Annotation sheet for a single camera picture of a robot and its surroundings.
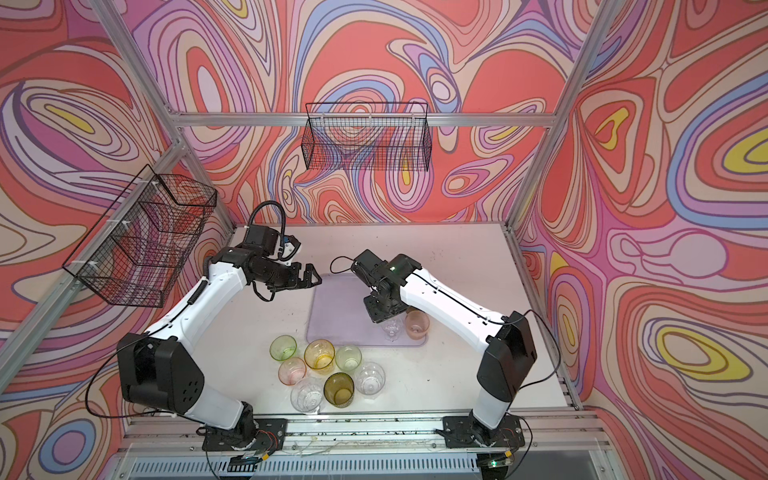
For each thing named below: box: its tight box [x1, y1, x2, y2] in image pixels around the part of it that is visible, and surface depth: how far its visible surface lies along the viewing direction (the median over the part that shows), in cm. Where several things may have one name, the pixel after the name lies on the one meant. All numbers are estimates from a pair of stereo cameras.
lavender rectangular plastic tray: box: [306, 273, 426, 346], surface depth 93 cm
